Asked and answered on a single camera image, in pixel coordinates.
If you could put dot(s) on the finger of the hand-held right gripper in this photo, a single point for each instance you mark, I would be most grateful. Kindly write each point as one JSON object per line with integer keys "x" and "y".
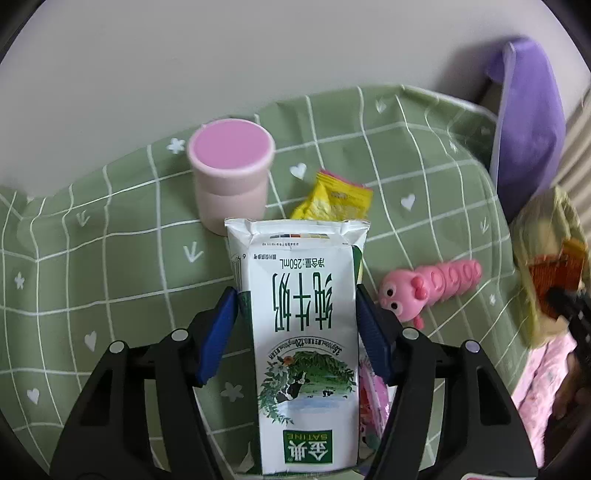
{"x": 570, "y": 302}

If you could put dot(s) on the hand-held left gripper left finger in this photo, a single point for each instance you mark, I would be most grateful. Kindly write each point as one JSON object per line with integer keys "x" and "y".
{"x": 217, "y": 337}

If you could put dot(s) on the beige pleated curtain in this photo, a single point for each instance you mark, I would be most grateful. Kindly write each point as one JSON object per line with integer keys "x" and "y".
{"x": 579, "y": 152}

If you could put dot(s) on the green checked tablecloth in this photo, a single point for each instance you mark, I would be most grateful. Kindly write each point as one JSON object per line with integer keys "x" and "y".
{"x": 115, "y": 258}

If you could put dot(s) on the yellow snack wrapper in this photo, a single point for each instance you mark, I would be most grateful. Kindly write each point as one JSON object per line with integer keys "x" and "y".
{"x": 334, "y": 198}

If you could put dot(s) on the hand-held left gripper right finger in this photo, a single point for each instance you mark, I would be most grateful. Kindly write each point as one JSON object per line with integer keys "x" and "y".
{"x": 374, "y": 337}

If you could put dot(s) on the pink cup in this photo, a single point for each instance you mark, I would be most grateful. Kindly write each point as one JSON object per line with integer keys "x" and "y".
{"x": 231, "y": 170}

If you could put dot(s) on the pink floral blanket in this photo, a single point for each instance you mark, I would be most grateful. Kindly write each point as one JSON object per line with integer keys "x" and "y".
{"x": 540, "y": 397}

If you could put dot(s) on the pink caterpillar toy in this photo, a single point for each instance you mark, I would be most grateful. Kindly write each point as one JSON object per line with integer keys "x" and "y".
{"x": 438, "y": 281}

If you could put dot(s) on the white and green milk carton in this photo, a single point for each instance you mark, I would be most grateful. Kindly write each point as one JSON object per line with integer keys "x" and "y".
{"x": 304, "y": 323}

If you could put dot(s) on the orange wrapper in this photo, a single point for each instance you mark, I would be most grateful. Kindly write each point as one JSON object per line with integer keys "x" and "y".
{"x": 554, "y": 270}

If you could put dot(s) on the translucent yellow-green trash bag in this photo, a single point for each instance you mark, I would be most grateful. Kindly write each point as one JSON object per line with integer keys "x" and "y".
{"x": 540, "y": 221}

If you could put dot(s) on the pink printed wrapper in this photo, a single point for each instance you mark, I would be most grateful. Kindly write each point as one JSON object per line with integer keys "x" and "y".
{"x": 371, "y": 406}

